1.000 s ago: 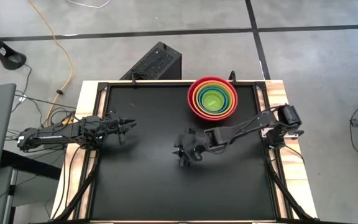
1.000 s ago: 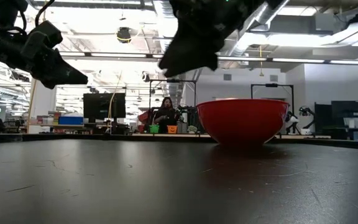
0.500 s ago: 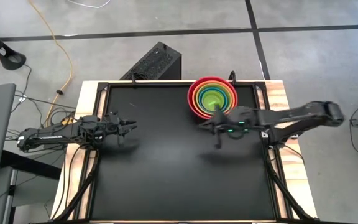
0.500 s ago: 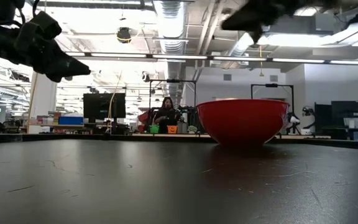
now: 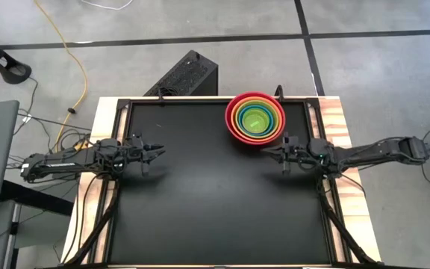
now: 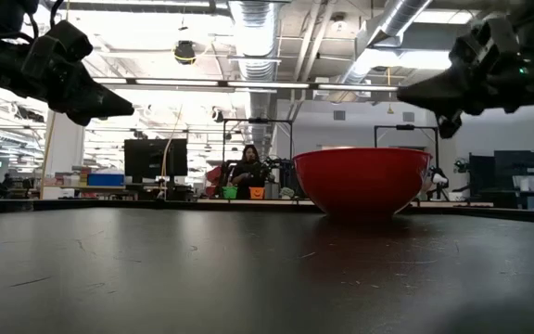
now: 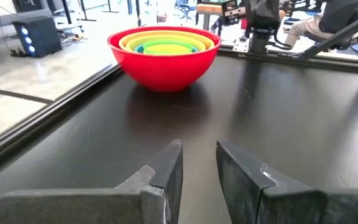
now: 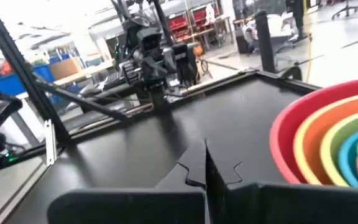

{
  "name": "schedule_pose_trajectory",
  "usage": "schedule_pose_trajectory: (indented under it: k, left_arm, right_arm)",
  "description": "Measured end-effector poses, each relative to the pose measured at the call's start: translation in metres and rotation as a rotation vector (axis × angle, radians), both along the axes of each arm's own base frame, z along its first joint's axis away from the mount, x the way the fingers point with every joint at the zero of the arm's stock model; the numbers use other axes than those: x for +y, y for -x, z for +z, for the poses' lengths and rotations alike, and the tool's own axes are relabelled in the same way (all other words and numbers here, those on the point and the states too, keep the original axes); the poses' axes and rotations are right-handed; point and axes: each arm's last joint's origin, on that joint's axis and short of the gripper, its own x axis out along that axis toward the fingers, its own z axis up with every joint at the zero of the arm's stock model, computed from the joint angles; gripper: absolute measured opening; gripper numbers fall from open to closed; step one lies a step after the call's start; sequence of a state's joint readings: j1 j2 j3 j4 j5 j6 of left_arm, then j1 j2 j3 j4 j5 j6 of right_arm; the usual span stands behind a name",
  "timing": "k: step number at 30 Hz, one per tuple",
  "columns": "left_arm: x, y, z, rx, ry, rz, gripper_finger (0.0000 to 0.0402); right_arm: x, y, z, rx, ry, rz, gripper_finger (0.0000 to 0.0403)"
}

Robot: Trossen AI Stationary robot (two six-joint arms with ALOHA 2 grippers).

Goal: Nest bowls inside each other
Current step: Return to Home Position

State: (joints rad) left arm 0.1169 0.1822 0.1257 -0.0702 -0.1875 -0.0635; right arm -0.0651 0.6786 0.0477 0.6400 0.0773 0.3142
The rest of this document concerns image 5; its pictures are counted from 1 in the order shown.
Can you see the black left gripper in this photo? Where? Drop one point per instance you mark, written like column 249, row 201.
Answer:
column 136, row 151

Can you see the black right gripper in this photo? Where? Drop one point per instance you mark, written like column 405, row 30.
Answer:
column 293, row 153

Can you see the small green bowl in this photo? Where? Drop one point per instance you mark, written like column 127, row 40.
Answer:
column 256, row 121

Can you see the blue bowl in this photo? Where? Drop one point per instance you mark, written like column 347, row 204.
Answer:
column 242, row 119

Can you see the lime green bowl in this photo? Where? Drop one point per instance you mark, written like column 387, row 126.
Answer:
column 238, row 118

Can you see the orange bowl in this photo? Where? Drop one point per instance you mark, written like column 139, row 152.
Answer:
column 233, row 116

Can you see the large red bowl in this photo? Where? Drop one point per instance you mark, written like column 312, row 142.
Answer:
column 227, row 116

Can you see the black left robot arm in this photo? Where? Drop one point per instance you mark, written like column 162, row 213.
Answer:
column 62, row 163

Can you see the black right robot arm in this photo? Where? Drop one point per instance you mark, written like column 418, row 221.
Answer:
column 368, row 153

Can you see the black table mat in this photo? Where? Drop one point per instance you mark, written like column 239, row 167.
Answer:
column 207, row 201

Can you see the black computer tower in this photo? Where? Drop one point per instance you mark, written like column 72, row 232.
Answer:
column 187, row 74

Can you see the black floor beam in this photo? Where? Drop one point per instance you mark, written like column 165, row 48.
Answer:
column 36, row 198

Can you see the black stand foot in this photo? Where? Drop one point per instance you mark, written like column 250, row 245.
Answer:
column 9, row 67

